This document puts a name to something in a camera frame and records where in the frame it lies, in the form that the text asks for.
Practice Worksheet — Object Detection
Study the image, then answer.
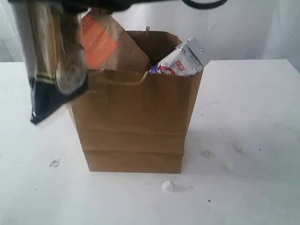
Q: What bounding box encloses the white blue milk carton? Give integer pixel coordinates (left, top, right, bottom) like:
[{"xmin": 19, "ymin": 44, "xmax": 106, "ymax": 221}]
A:
[{"xmin": 150, "ymin": 38, "xmax": 210, "ymax": 76}]

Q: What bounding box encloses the white marshmallow right of carton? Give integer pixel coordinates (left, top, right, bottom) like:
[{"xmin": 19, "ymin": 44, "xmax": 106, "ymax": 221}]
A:
[{"xmin": 224, "ymin": 162, "xmax": 234, "ymax": 172}]

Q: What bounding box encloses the clear plastic scrap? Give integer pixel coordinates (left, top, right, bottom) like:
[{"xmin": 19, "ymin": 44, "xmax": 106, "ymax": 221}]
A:
[{"xmin": 49, "ymin": 159, "xmax": 60, "ymax": 167}]

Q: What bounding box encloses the spaghetti packet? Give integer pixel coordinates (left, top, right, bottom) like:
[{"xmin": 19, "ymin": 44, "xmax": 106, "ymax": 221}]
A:
[{"xmin": 9, "ymin": 0, "xmax": 88, "ymax": 125}]

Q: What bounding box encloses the white marshmallow far right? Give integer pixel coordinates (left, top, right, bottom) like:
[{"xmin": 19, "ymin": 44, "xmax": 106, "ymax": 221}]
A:
[{"xmin": 236, "ymin": 144, "xmax": 247, "ymax": 153}]

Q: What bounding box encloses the brown pouch orange label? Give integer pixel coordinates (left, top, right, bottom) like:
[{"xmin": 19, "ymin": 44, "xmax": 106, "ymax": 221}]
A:
[{"xmin": 82, "ymin": 8, "xmax": 151, "ymax": 72}]

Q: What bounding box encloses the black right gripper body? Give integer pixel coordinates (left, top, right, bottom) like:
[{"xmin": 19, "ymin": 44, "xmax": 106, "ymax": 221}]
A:
[{"xmin": 58, "ymin": 0, "xmax": 165, "ymax": 12}]

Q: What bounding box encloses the brown paper bag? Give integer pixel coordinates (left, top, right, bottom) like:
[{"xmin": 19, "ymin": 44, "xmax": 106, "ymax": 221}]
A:
[{"xmin": 71, "ymin": 31, "xmax": 202, "ymax": 173}]

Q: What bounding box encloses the black cable loop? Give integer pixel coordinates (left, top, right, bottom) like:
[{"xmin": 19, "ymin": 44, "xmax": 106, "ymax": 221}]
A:
[{"xmin": 181, "ymin": 0, "xmax": 228, "ymax": 10}]

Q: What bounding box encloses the white marshmallow near spaghetti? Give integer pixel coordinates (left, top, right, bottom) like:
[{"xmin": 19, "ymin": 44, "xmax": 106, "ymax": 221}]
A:
[{"xmin": 162, "ymin": 180, "xmax": 175, "ymax": 192}]

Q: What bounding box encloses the white marshmallow under carton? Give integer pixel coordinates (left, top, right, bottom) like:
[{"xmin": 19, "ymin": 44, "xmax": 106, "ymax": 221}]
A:
[{"xmin": 203, "ymin": 150, "xmax": 215, "ymax": 158}]

